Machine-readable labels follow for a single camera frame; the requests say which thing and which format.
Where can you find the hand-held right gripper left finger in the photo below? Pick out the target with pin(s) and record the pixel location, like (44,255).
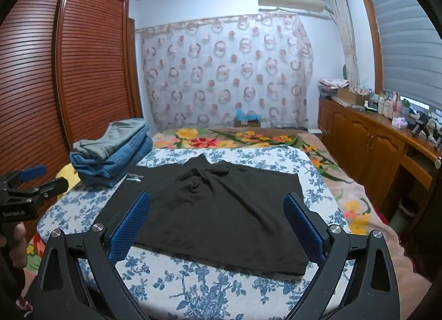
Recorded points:
(131,226)

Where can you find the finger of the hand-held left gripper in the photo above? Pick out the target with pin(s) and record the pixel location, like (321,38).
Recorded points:
(55,184)
(32,172)

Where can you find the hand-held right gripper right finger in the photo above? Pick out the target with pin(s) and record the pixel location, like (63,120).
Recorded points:
(304,226)

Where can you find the black pants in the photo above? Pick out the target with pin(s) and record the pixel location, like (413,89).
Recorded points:
(214,209)

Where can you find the folded grey pants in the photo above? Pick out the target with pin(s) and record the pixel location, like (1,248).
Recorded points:
(110,140)

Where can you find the person's left hand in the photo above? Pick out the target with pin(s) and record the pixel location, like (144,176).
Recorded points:
(17,240)

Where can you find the yellow plush toy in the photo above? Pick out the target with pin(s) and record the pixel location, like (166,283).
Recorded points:
(67,173)

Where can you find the colourful floral blanket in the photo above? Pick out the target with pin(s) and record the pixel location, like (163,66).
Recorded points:
(345,175)

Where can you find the blue floral white sheet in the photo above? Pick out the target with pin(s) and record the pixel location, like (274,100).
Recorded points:
(207,292)

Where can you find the grey waste bin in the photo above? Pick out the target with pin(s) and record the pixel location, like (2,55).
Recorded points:
(404,216)

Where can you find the wooden sideboard cabinet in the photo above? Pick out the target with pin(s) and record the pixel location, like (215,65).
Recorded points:
(362,140)

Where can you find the small cardboard box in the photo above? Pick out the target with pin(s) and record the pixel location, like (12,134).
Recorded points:
(247,123)

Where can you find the wooden louvered wardrobe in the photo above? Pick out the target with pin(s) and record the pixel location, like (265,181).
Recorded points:
(86,64)

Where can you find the open cardboard box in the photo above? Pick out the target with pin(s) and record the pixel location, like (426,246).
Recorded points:
(350,96)

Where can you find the pink tissue box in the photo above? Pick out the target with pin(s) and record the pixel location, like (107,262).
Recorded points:
(400,122)

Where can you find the floral cloth stack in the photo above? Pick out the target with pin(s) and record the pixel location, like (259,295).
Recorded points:
(333,85)

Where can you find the black handheld device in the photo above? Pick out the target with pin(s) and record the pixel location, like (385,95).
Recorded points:
(438,140)
(419,126)

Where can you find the small potted plant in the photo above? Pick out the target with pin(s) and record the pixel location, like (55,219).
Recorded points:
(405,106)

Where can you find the circle-patterned sheer curtain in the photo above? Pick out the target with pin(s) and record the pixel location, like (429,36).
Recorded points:
(224,64)

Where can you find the beige window curtain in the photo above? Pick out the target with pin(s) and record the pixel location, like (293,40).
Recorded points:
(345,30)

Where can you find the grey window blind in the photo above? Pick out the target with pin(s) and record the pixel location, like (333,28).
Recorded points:
(407,47)

